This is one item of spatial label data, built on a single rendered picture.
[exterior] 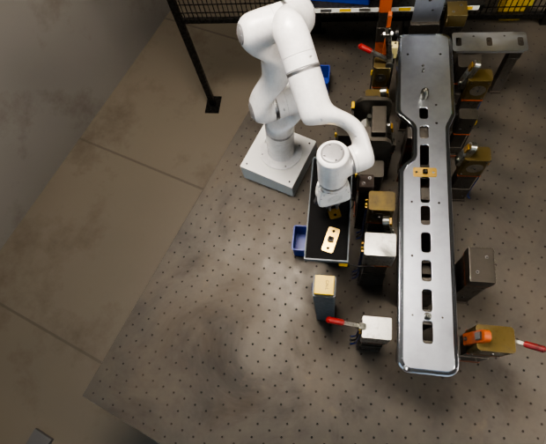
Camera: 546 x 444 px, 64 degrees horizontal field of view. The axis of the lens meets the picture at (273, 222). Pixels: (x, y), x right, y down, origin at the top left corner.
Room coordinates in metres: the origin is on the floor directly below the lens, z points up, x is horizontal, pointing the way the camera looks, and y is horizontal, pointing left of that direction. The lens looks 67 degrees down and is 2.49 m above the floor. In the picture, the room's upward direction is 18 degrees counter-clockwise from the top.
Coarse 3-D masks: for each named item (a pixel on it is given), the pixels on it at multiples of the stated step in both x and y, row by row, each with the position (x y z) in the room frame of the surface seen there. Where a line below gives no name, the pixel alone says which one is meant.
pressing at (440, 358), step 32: (416, 64) 1.10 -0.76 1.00; (448, 64) 1.05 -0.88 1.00; (416, 96) 0.96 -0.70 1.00; (448, 96) 0.91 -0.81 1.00; (416, 128) 0.82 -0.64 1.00; (448, 128) 0.78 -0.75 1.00; (416, 160) 0.69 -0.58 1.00; (448, 160) 0.65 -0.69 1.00; (416, 192) 0.57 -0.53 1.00; (448, 192) 0.53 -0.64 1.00; (416, 224) 0.45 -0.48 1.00; (448, 224) 0.42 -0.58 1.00; (416, 256) 0.34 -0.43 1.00; (448, 256) 0.31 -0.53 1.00; (416, 288) 0.24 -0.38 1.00; (448, 288) 0.21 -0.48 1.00; (416, 320) 0.15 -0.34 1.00; (448, 320) 0.11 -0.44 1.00; (416, 352) 0.05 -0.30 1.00; (448, 352) 0.02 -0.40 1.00
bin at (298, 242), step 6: (294, 228) 0.67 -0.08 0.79; (300, 228) 0.67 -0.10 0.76; (294, 234) 0.65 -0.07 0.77; (300, 234) 0.66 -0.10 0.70; (294, 240) 0.63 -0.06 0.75; (300, 240) 0.64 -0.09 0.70; (294, 246) 0.61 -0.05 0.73; (300, 246) 0.61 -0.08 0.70; (294, 252) 0.58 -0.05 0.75; (300, 252) 0.57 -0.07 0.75
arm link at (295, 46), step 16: (288, 0) 1.00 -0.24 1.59; (304, 0) 0.97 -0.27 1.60; (288, 16) 0.86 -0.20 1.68; (304, 16) 0.92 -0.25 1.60; (272, 32) 0.87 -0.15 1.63; (288, 32) 0.82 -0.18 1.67; (304, 32) 0.81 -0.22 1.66; (288, 48) 0.79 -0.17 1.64; (304, 48) 0.78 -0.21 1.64; (288, 64) 0.77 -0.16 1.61; (304, 64) 0.75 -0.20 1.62
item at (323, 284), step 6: (318, 276) 0.35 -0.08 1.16; (324, 276) 0.34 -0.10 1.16; (330, 276) 0.33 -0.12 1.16; (318, 282) 0.33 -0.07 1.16; (324, 282) 0.32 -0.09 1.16; (330, 282) 0.31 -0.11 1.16; (318, 288) 0.31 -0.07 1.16; (324, 288) 0.30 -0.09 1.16; (330, 288) 0.30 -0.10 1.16; (324, 294) 0.29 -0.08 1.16; (330, 294) 0.28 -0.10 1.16
